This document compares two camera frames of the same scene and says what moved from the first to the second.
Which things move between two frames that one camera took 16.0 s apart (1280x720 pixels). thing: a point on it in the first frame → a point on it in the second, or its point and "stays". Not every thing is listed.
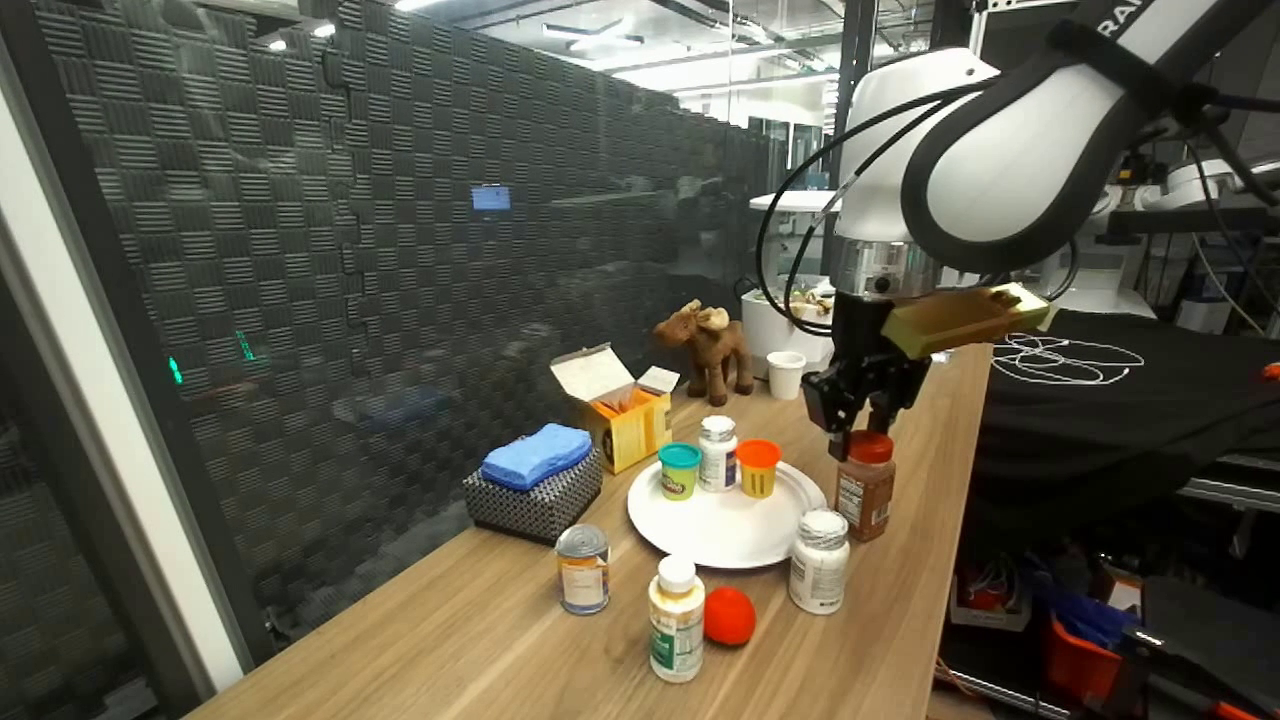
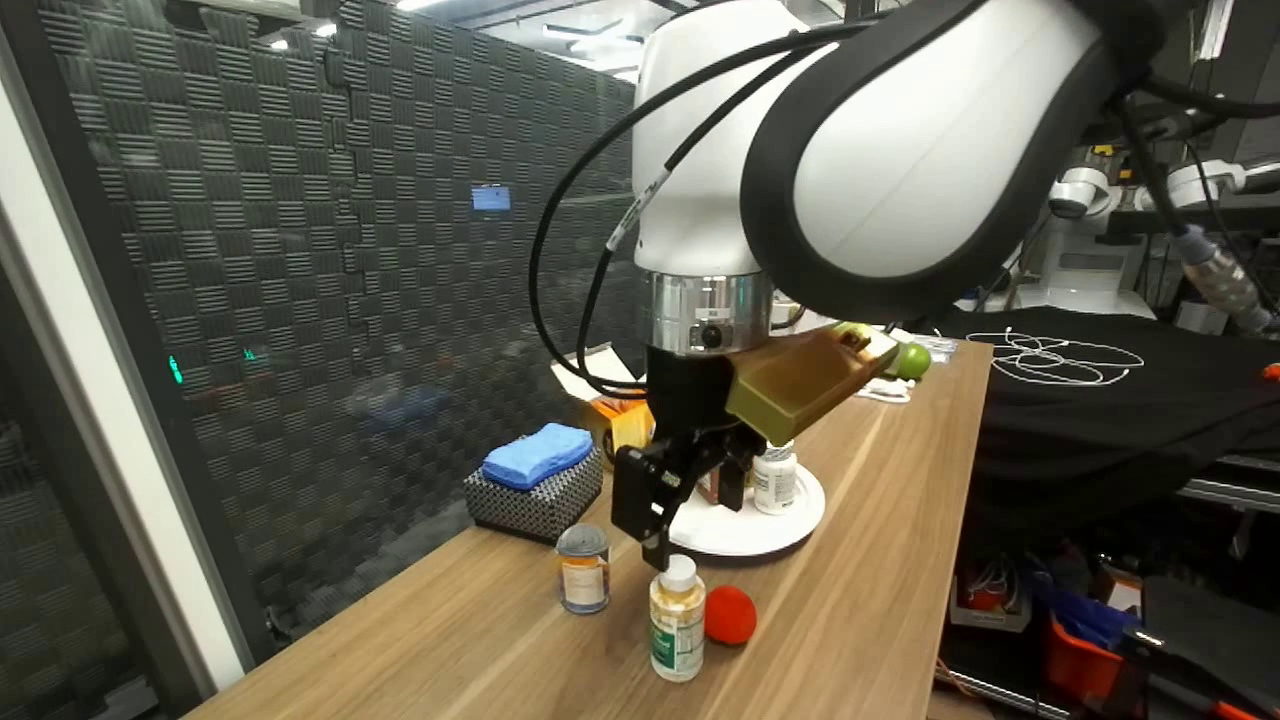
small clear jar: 585,568 stays
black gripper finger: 881,414 → 735,476
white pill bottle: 820,560 → 772,480
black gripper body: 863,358 → 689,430
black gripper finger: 836,421 → 646,495
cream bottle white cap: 674,613 stays
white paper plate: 721,524 stays
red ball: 730,613 stays
